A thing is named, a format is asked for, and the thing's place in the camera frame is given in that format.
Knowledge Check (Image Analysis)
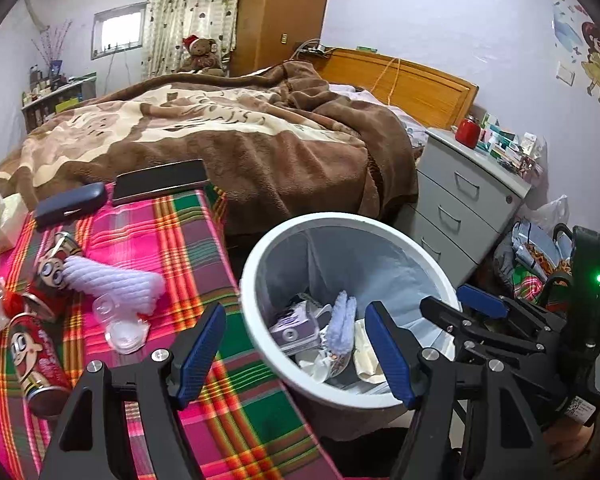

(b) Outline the cream paper bag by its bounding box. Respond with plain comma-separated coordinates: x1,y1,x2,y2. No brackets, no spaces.
352,317,386,383

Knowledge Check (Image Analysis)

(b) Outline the brown teddy bear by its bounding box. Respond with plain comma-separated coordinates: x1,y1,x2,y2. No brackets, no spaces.
177,35,226,77

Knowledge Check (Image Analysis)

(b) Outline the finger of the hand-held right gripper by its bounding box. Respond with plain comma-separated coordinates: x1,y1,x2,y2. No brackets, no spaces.
419,296,536,361
456,284,563,331

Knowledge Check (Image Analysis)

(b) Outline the power strip with plugs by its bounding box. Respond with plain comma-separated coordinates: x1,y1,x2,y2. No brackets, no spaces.
292,41,331,57

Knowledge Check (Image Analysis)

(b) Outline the patterned window curtain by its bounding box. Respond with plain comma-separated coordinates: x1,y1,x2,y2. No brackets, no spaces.
142,0,243,79

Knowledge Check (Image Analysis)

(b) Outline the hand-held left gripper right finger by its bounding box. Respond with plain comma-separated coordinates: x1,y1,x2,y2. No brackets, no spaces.
364,301,546,480

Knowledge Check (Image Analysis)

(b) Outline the blue vase with branches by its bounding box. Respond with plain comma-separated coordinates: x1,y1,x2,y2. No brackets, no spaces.
31,20,74,80

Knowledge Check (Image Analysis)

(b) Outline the black smartphone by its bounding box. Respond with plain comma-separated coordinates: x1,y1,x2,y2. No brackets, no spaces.
111,159,209,206

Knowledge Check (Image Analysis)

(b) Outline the brown patterned blanket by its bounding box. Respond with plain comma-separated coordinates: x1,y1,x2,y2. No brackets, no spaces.
0,60,421,241

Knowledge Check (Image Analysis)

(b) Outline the wooden bed headboard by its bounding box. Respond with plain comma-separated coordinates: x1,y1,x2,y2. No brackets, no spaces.
312,47,481,131

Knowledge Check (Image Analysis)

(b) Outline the grey bin with white rim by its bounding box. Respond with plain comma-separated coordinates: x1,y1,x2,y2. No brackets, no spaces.
240,212,463,411

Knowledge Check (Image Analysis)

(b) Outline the white plastic bag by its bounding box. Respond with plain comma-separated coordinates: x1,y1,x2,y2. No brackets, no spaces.
522,195,571,241

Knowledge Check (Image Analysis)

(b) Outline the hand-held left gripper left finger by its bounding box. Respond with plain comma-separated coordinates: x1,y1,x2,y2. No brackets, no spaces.
37,302,228,480

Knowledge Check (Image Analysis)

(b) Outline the grey drawer cabinet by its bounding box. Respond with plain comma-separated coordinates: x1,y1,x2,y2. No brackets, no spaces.
395,127,533,288

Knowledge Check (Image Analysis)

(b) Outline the white wrapped wall pipe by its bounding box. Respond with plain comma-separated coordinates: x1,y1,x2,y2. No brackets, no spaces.
24,0,49,31

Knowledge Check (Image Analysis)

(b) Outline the soft tissue pack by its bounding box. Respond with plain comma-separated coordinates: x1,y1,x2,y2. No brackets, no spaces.
0,176,28,263

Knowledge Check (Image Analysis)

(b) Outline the small pastel cardboard box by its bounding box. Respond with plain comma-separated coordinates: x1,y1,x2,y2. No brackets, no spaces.
270,302,331,356

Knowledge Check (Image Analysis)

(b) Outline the cartoon girl wall sticker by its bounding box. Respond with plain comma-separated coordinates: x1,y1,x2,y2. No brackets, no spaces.
577,20,600,107

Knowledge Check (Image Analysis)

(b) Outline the wooden wardrobe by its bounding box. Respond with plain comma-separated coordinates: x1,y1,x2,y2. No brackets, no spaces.
228,0,336,77

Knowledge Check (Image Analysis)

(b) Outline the cluttered grey shelf unit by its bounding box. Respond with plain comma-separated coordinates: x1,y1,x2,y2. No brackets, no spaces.
21,72,98,133

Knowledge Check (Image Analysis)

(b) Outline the small clear plastic cup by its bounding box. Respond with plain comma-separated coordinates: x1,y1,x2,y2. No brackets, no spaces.
92,294,121,321

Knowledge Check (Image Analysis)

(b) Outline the red cartoon drink can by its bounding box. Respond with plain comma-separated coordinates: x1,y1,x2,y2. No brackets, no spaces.
5,291,73,418
34,231,84,292

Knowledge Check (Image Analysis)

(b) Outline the pink green plaid cloth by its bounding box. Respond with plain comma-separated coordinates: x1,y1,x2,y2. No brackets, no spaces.
0,182,346,480

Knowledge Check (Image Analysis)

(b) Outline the dark blue glasses case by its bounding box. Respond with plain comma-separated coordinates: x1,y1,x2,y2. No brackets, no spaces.
32,182,107,231

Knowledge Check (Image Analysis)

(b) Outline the colourful patterned bag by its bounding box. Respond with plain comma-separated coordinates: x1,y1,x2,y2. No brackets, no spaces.
495,220,576,301

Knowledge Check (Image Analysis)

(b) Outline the small wall window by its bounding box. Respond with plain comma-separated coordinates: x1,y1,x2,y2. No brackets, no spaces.
91,2,148,59

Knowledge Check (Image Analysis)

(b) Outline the pile of medicine boxes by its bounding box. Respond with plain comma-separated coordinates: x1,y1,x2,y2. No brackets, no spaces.
472,112,548,181

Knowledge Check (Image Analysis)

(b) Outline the pale pink bed sheet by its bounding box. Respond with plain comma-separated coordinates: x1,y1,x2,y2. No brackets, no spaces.
330,82,428,148

